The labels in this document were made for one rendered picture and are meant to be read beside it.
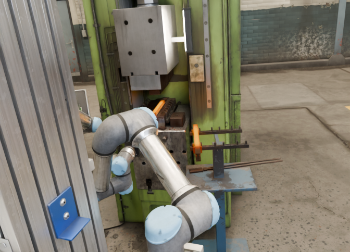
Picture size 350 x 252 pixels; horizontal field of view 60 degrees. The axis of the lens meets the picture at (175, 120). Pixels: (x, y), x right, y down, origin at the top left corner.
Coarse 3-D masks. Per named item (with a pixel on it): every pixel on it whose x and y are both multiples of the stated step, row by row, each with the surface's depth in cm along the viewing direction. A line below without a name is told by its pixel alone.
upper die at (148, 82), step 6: (132, 78) 190; (138, 78) 190; (144, 78) 189; (150, 78) 188; (156, 78) 188; (162, 78) 194; (168, 78) 210; (132, 84) 192; (138, 84) 191; (144, 84) 190; (150, 84) 190; (156, 84) 189; (162, 84) 194; (132, 90) 193
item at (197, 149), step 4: (196, 124) 188; (196, 128) 182; (196, 132) 176; (196, 136) 171; (196, 140) 166; (196, 144) 161; (196, 148) 154; (200, 148) 156; (196, 152) 150; (200, 152) 150; (196, 156) 154; (200, 156) 154; (196, 160) 150; (200, 160) 150
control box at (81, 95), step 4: (76, 92) 195; (80, 92) 195; (84, 92) 196; (76, 96) 194; (80, 96) 195; (84, 96) 195; (80, 100) 194; (84, 100) 195; (80, 104) 194; (84, 104) 194; (88, 104) 197; (84, 108) 194; (88, 108) 194; (84, 112) 193; (88, 112) 194; (84, 132) 194
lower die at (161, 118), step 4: (152, 100) 237; (156, 100) 232; (168, 100) 229; (172, 100) 228; (148, 104) 228; (152, 104) 224; (156, 104) 223; (164, 104) 218; (168, 104) 220; (148, 108) 215; (152, 108) 214; (160, 108) 210; (160, 112) 204; (164, 112) 203; (168, 112) 209; (156, 116) 197; (160, 116) 197; (164, 116) 197; (160, 120) 197; (164, 120) 197; (160, 124) 198; (164, 124) 198
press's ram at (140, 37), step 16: (128, 16) 177; (144, 16) 175; (160, 16) 174; (128, 32) 180; (144, 32) 179; (160, 32) 177; (176, 32) 214; (128, 48) 184; (144, 48) 182; (160, 48) 180; (176, 48) 214; (128, 64) 188; (144, 64) 186; (160, 64) 184; (176, 64) 213
